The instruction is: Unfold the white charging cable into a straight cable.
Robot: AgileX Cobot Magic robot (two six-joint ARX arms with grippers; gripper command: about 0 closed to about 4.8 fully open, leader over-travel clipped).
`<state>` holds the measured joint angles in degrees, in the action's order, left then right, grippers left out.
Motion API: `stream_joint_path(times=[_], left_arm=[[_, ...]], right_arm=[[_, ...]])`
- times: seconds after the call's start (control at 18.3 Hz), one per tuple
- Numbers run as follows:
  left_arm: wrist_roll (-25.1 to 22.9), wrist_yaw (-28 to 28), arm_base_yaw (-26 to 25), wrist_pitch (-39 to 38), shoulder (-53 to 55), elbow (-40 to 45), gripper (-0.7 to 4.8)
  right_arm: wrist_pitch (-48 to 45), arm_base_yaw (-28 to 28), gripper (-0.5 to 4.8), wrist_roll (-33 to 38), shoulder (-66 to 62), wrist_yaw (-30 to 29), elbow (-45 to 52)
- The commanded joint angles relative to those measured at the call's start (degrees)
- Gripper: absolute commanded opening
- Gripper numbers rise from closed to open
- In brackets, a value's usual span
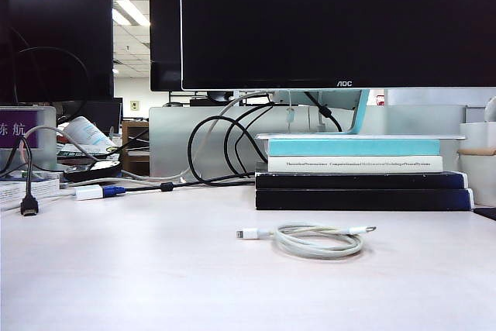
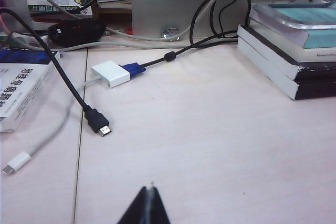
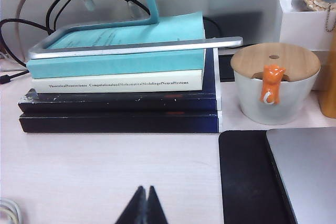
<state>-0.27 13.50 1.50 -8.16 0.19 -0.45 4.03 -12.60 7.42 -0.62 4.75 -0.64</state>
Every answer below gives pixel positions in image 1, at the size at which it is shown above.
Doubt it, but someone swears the white charging cable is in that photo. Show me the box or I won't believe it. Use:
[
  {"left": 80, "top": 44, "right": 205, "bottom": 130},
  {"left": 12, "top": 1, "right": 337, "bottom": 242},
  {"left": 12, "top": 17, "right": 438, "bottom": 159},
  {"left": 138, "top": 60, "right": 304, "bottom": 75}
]
[{"left": 235, "top": 222, "right": 377, "bottom": 260}]

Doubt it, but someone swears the white book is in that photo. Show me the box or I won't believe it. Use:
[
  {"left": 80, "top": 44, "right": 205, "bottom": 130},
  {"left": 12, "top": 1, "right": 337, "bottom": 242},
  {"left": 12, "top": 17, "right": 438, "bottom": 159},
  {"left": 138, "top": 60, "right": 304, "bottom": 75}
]
[{"left": 267, "top": 155, "right": 444, "bottom": 174}]

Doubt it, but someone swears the thin black cable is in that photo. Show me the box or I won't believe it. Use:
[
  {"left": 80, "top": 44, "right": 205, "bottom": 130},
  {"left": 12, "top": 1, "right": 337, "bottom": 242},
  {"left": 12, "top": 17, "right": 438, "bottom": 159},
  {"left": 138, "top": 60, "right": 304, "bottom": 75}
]
[{"left": 224, "top": 104, "right": 272, "bottom": 176}]

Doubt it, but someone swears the white hanging cable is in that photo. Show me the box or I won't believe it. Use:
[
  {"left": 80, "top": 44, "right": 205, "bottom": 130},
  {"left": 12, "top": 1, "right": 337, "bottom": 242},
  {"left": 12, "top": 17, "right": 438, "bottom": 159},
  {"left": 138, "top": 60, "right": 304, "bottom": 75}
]
[{"left": 285, "top": 89, "right": 296, "bottom": 123}]

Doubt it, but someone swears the thick black power cable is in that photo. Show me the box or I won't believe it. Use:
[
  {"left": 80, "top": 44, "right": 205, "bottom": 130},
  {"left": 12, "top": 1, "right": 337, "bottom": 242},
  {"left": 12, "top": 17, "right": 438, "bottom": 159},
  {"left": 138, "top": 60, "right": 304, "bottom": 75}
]
[{"left": 303, "top": 90, "right": 344, "bottom": 133}]

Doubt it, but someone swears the purple acrylic nameplate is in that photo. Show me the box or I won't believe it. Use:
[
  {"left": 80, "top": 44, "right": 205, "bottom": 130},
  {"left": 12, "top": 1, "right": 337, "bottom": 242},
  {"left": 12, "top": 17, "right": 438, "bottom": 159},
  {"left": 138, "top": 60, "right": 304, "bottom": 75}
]
[{"left": 0, "top": 105, "right": 58, "bottom": 172}]

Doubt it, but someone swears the white tube blue print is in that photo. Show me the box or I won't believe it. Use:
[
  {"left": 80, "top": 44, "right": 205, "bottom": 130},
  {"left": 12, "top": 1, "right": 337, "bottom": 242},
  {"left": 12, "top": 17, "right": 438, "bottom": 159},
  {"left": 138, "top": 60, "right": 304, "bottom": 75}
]
[{"left": 63, "top": 116, "right": 117, "bottom": 150}]

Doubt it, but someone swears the white blue medicine box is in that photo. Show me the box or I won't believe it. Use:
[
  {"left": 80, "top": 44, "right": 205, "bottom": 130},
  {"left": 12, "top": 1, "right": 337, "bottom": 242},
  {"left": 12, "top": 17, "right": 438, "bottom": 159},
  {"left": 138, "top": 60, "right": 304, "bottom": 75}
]
[{"left": 0, "top": 177, "right": 62, "bottom": 210}]

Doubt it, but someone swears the teal silver monitor stand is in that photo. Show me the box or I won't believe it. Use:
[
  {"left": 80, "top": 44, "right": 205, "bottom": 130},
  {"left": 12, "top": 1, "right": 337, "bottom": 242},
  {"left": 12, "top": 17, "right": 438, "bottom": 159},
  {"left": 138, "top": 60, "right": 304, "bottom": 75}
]
[{"left": 255, "top": 88, "right": 468, "bottom": 141}]

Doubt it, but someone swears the black AOC monitor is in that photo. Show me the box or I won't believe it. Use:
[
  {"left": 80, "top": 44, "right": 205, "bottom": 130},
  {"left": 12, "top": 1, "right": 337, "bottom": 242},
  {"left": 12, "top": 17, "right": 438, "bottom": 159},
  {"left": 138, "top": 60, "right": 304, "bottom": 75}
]
[{"left": 180, "top": 0, "right": 496, "bottom": 91}]

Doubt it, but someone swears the black HDMI cable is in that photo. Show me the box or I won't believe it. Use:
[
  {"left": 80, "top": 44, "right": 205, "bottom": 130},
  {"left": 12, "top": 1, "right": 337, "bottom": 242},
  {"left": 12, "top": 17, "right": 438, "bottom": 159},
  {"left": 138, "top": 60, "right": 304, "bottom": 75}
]
[{"left": 0, "top": 135, "right": 40, "bottom": 219}]

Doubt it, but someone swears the dark background monitor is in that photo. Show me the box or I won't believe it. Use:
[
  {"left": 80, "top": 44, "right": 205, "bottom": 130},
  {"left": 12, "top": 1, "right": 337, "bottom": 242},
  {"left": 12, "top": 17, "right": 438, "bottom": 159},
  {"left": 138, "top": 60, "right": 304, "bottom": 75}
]
[{"left": 57, "top": 97, "right": 124, "bottom": 136}]

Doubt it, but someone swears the black cable blue VGA plug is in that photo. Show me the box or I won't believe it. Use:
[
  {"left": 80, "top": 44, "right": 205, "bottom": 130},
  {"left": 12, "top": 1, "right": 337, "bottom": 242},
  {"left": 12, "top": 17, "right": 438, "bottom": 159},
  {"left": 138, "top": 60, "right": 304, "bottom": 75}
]
[{"left": 102, "top": 102, "right": 276, "bottom": 197}]

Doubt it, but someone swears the teal book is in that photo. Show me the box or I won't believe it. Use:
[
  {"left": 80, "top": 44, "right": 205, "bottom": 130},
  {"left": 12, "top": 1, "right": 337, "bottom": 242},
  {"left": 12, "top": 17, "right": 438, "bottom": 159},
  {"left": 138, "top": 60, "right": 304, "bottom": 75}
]
[{"left": 268, "top": 139, "right": 442, "bottom": 157}]

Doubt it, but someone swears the black monitor with cables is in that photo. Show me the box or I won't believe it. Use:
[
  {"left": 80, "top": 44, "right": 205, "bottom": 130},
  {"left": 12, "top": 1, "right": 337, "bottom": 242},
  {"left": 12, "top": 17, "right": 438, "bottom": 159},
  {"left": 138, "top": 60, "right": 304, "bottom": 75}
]
[{"left": 0, "top": 0, "right": 115, "bottom": 102}]

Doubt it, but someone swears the black slim monitor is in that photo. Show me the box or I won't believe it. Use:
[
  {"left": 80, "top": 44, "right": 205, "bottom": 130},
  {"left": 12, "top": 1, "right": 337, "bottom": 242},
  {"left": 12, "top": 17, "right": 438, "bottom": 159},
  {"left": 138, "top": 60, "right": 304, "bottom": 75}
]
[{"left": 148, "top": 0, "right": 183, "bottom": 92}]

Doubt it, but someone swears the light grey cable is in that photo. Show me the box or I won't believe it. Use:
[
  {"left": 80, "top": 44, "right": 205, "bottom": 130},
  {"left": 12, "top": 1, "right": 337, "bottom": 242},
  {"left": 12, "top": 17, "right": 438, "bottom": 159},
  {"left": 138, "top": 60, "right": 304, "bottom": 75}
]
[{"left": 22, "top": 90, "right": 272, "bottom": 184}]

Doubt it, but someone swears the ceiling light panel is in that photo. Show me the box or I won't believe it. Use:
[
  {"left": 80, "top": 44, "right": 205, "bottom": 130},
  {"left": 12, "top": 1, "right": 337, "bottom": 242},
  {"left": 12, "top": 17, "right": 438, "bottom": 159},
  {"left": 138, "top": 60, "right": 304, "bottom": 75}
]
[{"left": 112, "top": 0, "right": 151, "bottom": 29}]

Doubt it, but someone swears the wooden desk shelf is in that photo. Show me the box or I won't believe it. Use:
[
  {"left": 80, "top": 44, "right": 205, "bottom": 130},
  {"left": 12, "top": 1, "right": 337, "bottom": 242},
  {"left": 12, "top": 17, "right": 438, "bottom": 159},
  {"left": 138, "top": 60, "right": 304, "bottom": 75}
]
[{"left": 122, "top": 120, "right": 151, "bottom": 176}]

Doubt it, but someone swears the white cylindrical container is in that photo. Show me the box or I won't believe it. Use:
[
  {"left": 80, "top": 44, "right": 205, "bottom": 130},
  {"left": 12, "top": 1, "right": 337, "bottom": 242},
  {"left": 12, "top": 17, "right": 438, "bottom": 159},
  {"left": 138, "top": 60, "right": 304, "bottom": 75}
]
[{"left": 459, "top": 121, "right": 496, "bottom": 208}]

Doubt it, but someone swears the white VGA adapter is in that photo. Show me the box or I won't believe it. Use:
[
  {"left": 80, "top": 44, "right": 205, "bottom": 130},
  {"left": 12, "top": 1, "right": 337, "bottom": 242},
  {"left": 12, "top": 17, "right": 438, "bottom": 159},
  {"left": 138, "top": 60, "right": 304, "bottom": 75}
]
[{"left": 36, "top": 184, "right": 105, "bottom": 202}]

